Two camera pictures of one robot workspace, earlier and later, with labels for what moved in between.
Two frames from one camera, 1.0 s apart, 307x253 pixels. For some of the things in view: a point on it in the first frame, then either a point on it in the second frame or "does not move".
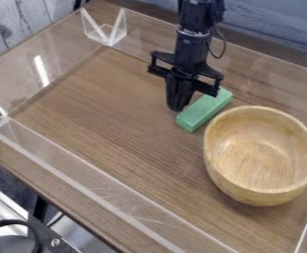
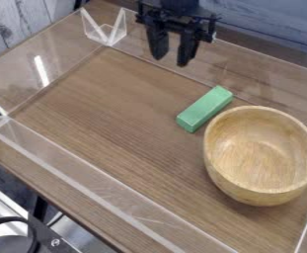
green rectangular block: (202, 107) does not move
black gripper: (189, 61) → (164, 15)
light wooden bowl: (261, 153) does not move
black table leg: (40, 209) does not move
